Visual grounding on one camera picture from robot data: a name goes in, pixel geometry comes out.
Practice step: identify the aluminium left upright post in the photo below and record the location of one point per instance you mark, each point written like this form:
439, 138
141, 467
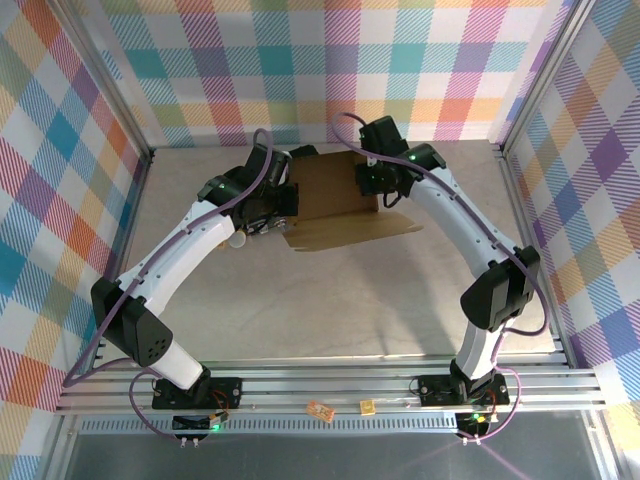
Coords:
115, 95

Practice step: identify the aluminium right side rail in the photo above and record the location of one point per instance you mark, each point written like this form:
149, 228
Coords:
522, 220

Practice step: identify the aluminium left side rail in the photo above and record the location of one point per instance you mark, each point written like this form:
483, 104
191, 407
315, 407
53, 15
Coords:
134, 220

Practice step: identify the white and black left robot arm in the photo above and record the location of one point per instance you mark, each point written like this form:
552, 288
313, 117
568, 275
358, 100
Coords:
190, 255

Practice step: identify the controller board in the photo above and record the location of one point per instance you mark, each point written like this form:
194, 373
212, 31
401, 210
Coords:
472, 422
190, 424

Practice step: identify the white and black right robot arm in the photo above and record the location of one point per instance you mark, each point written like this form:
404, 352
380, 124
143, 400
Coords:
450, 210

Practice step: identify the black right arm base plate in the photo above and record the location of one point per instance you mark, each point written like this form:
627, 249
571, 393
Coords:
435, 387

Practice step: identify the right controller board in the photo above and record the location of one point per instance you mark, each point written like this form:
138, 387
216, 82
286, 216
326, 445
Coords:
472, 422

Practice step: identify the orange printed card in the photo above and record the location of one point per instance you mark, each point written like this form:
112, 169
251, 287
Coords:
320, 411

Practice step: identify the aluminium upright post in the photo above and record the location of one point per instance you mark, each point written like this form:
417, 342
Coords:
115, 95
545, 80

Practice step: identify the brown cardboard box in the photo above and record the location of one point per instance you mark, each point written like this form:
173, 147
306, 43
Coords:
325, 200

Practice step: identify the aluminium front rail beam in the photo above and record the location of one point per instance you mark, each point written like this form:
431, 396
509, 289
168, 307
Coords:
300, 385

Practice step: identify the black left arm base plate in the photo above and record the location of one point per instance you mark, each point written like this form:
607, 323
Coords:
225, 387

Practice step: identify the aluminium frame leg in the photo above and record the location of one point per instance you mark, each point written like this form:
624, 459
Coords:
55, 450
607, 450

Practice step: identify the aluminium rail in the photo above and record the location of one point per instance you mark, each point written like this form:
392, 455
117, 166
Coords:
134, 220
522, 220

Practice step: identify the left controller board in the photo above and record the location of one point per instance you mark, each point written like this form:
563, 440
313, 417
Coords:
190, 424

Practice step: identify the aluminium right upright post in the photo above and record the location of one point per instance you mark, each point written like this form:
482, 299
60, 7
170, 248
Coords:
545, 80

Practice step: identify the small yellow card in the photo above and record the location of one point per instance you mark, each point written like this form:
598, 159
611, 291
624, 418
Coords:
367, 406

